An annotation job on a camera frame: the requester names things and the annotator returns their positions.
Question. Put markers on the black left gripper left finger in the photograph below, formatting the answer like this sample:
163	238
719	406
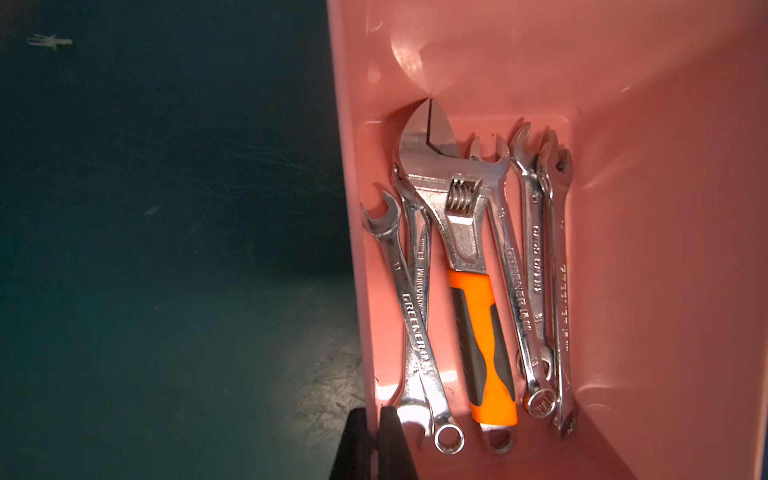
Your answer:
353	456

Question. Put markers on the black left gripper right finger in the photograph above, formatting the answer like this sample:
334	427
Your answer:
394	457

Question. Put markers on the large silver combination wrench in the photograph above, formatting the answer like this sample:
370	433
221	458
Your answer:
411	404

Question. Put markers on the orange handled adjustable wrench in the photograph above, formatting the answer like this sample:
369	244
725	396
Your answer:
456	193

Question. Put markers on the pink plastic storage box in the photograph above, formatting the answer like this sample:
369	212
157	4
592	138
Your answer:
663	105

